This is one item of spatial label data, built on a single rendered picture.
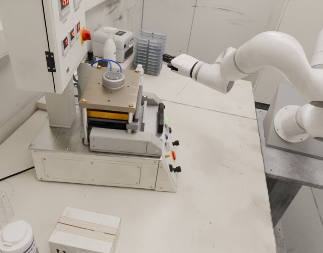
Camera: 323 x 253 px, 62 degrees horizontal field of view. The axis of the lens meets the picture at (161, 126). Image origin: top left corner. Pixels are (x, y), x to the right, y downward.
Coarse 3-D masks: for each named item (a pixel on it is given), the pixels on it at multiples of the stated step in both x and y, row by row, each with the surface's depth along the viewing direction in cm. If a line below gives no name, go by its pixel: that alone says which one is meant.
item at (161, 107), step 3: (159, 105) 107; (162, 105) 107; (159, 108) 105; (162, 108) 106; (159, 111) 104; (162, 111) 104; (159, 114) 102; (162, 114) 102; (159, 117) 101; (162, 117) 101; (159, 120) 99; (162, 120) 99; (159, 123) 98; (162, 123) 98; (159, 126) 98; (162, 126) 98; (159, 129) 99; (162, 129) 99; (159, 132) 99; (162, 132) 99
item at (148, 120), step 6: (144, 102) 107; (144, 108) 104; (150, 108) 112; (156, 108) 112; (144, 114) 101; (150, 114) 108; (156, 114) 109; (144, 120) 98; (150, 120) 105; (156, 120) 106; (138, 126) 101; (144, 126) 102; (150, 126) 102; (156, 126) 102; (90, 132) 95; (150, 132) 99; (156, 132) 100; (162, 138) 97
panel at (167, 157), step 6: (168, 138) 116; (162, 144) 102; (162, 150) 99; (174, 150) 123; (162, 156) 97; (168, 156) 100; (168, 162) 104; (174, 162) 116; (168, 168) 101; (174, 174) 109; (174, 180) 106
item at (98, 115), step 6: (90, 108) 91; (90, 114) 91; (96, 114) 91; (102, 114) 91; (108, 114) 91; (114, 114) 91; (120, 114) 91; (126, 114) 91; (96, 120) 93; (102, 120) 93; (108, 120) 93; (114, 120) 93; (120, 120) 93; (126, 120) 93; (132, 120) 93
